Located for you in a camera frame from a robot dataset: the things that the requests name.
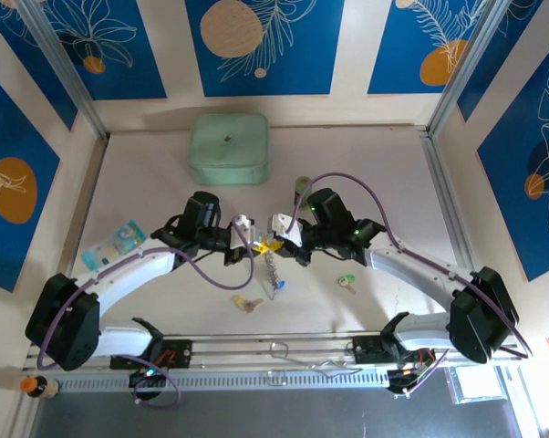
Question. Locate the large metal keyring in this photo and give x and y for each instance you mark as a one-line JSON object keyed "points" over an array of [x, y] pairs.
{"points": [[271, 269]]}

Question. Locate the yellow tagged key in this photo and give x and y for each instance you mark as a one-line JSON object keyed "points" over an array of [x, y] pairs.
{"points": [[239, 301]]}

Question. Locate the green tagged key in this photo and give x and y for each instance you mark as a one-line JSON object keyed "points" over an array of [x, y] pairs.
{"points": [[346, 278]]}

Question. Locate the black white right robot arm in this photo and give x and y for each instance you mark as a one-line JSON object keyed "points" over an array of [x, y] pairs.
{"points": [[479, 319]]}

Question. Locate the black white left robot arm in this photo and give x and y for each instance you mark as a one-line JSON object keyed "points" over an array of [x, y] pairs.
{"points": [[60, 319]]}

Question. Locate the green cylindrical can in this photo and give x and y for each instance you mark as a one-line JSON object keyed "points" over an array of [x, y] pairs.
{"points": [[300, 184]]}

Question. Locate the mint green square case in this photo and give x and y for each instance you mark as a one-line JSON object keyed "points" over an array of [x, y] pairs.
{"points": [[229, 146]]}

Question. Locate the blue white wipes packet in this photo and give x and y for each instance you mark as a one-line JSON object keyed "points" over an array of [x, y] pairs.
{"points": [[112, 244]]}

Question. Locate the small bottle with orange cap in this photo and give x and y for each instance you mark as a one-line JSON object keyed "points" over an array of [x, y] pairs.
{"points": [[39, 387]]}

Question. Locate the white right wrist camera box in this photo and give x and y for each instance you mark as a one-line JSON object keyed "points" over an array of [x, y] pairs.
{"points": [[286, 228]]}

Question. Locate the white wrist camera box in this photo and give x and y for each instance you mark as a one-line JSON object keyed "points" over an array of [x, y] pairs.
{"points": [[286, 228], [243, 230]]}

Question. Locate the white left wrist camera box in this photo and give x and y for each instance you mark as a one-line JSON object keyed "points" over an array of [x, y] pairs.
{"points": [[243, 230]]}

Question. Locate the aluminium mounting rail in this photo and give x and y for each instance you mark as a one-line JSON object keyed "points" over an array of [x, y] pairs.
{"points": [[233, 347]]}

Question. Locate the aluminium table side rail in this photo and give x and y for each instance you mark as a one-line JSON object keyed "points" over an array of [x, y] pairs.
{"points": [[94, 182], [438, 173]]}

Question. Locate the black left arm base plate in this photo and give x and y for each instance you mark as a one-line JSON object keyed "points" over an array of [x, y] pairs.
{"points": [[181, 353]]}

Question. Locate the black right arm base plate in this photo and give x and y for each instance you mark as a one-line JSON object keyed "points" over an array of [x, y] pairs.
{"points": [[365, 351]]}

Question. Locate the blue floral wall panel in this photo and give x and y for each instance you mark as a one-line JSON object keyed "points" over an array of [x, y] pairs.
{"points": [[302, 68], [502, 59], [393, 55], [507, 205], [119, 68], [10, 137], [42, 73]]}

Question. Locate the aluminium frame post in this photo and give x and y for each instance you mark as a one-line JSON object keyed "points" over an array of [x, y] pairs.
{"points": [[66, 68], [472, 68]]}

